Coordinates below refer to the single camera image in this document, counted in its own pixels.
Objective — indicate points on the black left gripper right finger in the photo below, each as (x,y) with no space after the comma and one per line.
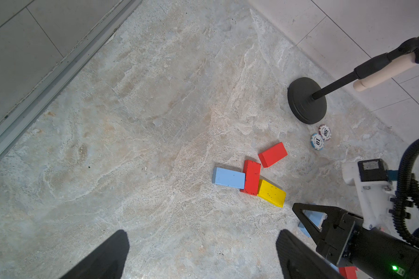
(298,261)

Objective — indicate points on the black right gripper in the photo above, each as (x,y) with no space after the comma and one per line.
(370,247)

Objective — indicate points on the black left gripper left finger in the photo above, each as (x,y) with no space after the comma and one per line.
(107,261)

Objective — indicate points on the yellow block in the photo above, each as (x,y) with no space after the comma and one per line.
(271,193)

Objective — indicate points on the red stem block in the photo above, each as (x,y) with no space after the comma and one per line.
(252,177)

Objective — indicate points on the light blue block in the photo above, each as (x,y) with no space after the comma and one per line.
(316,218)
(228,178)

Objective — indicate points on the red block centre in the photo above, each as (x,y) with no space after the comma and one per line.
(348,272)

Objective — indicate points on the red block near chips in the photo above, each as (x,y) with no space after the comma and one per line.
(273,155)

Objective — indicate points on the blue 10 poker chip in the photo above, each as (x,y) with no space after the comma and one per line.
(317,142)

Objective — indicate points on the purple 500 poker chip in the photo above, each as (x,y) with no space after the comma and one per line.
(325,132)

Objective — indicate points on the black microphone stand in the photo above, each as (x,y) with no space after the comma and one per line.
(307,100)

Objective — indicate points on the beige wooden microphone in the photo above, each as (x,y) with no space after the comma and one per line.
(397,66)

